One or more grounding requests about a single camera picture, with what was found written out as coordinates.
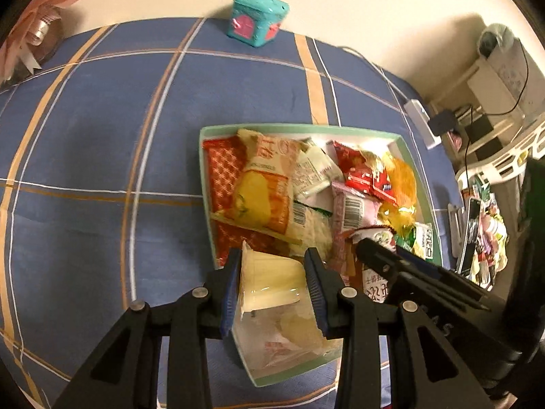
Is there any red white candy packet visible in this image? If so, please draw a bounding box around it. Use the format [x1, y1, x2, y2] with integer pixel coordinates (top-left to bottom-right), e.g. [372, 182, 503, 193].
[332, 141, 397, 206]

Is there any colourful toy clutter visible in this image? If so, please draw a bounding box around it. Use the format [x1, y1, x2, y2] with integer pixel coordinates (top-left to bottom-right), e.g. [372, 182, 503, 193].
[462, 173, 509, 290]

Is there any pale yellow jelly cup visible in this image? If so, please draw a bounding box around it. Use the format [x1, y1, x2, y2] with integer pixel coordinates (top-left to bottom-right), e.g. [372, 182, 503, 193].
[239, 243, 311, 319]

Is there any dark green snack packet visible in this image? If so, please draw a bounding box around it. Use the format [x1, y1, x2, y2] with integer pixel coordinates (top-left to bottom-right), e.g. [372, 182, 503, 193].
[394, 224, 417, 252]

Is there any yellow snack bag with barcode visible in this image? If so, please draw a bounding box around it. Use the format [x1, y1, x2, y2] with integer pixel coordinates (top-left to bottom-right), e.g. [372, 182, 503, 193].
[379, 152, 418, 234]

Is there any green edged cracker packet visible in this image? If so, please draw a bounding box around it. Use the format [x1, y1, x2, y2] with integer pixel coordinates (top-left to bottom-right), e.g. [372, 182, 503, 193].
[289, 202, 332, 261]

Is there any pink paper flower bouquet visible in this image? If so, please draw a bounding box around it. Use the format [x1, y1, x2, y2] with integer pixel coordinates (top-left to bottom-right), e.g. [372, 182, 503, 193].
[1, 0, 79, 85]

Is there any pink snack packet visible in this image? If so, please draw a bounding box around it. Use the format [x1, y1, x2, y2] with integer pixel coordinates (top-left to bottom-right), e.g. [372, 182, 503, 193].
[330, 181, 382, 277]

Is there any teal rimmed white tray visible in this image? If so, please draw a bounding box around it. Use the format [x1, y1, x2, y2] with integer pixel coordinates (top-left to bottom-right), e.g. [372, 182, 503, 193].
[198, 123, 445, 389]

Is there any red brown milk snack packet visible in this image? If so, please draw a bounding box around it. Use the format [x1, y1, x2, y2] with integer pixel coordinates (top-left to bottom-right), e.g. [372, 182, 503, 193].
[345, 224, 395, 303]

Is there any clear bag with pastry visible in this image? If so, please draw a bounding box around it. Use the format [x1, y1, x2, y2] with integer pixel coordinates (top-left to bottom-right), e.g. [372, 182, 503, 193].
[232, 303, 342, 380]

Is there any black cable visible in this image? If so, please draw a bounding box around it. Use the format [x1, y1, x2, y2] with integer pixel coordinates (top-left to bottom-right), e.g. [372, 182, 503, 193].
[454, 38, 531, 205]

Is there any pale green printed packet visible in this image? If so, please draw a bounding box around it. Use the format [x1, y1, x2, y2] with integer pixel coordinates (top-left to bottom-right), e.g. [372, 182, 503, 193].
[292, 138, 344, 211]

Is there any teal toy house box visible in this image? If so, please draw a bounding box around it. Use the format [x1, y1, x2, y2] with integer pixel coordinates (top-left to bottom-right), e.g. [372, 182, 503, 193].
[227, 0, 290, 47]

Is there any white green corn snack bag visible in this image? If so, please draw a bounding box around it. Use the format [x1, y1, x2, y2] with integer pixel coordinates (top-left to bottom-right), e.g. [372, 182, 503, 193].
[412, 223, 434, 262]

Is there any blue plaid tablecloth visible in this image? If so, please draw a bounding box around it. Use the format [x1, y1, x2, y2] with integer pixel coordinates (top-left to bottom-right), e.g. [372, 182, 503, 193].
[1, 18, 460, 408]

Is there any yellow orange bread packet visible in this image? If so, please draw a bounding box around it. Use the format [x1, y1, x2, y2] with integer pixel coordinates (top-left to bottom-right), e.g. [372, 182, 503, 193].
[212, 128, 301, 245]

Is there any orange red wafer packet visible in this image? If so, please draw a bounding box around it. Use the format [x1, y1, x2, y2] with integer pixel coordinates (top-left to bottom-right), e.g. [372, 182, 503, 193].
[202, 136, 289, 268]

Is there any smartphone on stand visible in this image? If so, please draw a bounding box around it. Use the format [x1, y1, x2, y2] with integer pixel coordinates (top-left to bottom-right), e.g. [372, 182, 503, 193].
[447, 197, 481, 278]

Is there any black power adapter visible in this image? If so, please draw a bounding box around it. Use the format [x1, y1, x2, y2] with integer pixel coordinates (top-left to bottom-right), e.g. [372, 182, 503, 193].
[428, 109, 458, 137]

